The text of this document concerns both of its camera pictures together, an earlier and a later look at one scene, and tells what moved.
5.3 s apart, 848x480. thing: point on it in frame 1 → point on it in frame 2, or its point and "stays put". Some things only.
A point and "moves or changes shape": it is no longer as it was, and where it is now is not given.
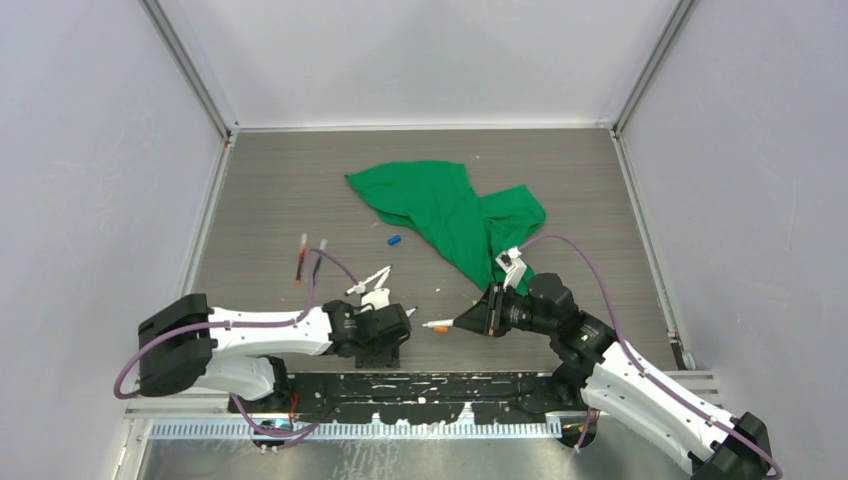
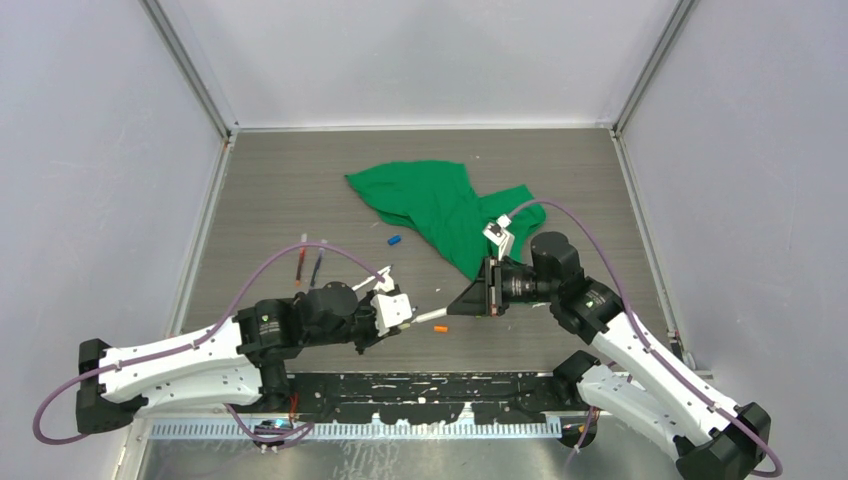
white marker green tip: (439, 323) moves or changes shape
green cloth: (438, 198) stays put
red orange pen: (303, 245) stays put
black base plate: (421, 397) stays put
